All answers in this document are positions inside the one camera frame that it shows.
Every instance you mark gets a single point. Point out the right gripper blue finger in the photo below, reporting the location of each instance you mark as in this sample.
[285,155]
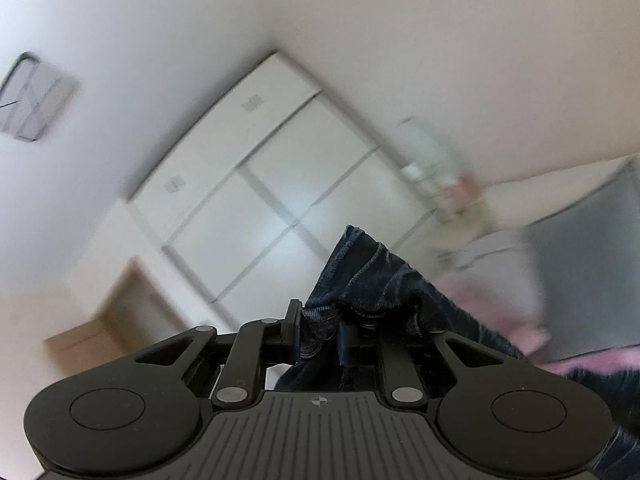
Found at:
[290,326]

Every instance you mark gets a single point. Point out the dark blue denim jeans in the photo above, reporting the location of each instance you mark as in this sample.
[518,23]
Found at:
[364,285]

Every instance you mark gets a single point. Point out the white wardrobe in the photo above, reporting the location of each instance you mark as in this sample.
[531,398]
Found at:
[250,202]

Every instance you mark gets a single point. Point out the pink folded quilt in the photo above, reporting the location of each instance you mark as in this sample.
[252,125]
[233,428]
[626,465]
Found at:
[522,329]

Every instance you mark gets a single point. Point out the oval vanity mirror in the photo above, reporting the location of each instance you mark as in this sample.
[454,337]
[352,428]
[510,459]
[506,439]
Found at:
[427,154]

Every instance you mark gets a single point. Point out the pink cup on shelf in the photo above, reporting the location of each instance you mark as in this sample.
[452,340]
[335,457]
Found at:
[465,192]

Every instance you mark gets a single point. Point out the lilac striped pillow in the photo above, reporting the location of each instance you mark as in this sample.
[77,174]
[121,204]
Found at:
[496,243]

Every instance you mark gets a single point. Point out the cream white headboard pillow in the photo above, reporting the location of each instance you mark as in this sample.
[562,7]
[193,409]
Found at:
[515,204]

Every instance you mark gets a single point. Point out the grey blue square cushion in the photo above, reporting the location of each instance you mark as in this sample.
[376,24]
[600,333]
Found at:
[587,258]

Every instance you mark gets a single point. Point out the pink floral bed blanket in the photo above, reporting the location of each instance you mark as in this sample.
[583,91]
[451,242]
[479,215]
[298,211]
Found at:
[603,362]

